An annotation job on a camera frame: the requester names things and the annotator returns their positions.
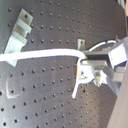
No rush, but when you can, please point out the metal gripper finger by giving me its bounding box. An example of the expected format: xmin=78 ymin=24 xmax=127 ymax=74
xmin=77 ymin=63 xmax=124 ymax=87
xmin=85 ymin=48 xmax=112 ymax=66

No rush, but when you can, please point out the white cable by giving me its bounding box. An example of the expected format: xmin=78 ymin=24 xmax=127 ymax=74
xmin=0 ymin=48 xmax=94 ymax=100

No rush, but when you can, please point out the thin white blue wire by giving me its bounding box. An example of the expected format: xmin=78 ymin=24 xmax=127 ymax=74
xmin=87 ymin=40 xmax=118 ymax=53

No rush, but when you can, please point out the small metal clip post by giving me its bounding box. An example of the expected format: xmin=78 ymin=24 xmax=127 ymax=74
xmin=77 ymin=39 xmax=85 ymax=51

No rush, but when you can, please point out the metal cable clip bracket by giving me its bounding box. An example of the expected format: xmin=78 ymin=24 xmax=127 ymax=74
xmin=3 ymin=8 xmax=34 ymax=68

